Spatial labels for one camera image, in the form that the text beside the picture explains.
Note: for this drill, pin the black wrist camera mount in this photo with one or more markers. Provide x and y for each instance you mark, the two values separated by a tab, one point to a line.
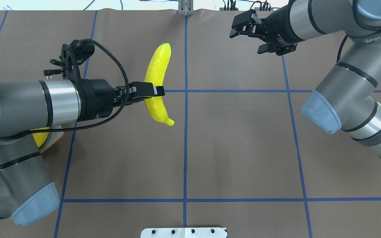
72	56

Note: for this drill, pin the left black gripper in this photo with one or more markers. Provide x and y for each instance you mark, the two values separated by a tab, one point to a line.
95	99

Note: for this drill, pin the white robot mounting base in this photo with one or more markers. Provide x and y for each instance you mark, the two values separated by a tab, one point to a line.
185	232

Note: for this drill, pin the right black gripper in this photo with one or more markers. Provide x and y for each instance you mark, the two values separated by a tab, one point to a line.
278	33

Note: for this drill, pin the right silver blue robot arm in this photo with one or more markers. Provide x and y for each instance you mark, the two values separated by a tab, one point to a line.
342	101

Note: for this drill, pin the aluminium frame post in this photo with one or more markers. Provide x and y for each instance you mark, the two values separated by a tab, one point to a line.
185	7

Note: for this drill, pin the yellow green banana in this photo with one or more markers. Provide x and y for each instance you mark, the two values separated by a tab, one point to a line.
155	74

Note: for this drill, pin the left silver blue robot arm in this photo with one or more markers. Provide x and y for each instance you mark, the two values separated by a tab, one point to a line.
27	191

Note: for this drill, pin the grey square plate orange rim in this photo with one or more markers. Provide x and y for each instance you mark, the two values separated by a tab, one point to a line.
51	140

